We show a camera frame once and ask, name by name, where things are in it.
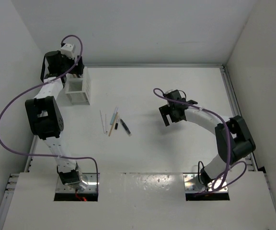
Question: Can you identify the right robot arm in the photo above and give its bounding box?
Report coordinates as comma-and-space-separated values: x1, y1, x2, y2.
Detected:
153, 88, 256, 188

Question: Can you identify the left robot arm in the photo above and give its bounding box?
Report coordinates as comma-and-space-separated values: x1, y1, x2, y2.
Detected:
25, 48, 88, 191

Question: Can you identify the light blue makeup stick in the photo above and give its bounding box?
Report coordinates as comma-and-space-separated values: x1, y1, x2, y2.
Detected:
110, 106, 118, 126

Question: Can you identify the gold makeup pencil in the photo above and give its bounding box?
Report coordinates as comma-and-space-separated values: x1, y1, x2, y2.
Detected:
108, 112, 118, 137

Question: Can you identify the white slatted organizer box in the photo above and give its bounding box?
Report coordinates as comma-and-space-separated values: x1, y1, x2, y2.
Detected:
65, 67, 91, 105

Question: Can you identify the black concealer stick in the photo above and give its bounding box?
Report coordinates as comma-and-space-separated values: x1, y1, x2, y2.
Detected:
120, 119, 132, 136

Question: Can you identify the clear tube black cap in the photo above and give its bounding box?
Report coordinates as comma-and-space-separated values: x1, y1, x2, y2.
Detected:
115, 115, 120, 130

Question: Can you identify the thin white stick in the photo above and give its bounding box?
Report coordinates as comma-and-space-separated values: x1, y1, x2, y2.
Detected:
99, 110, 106, 134

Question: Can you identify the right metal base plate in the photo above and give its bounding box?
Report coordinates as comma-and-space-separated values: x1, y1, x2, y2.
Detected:
183, 173, 228, 194

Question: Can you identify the metal base plate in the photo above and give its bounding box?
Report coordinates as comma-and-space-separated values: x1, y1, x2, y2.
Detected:
183, 173, 228, 194
55, 173, 99, 194

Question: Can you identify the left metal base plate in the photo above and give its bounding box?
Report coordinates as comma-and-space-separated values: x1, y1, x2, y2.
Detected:
55, 173, 99, 194

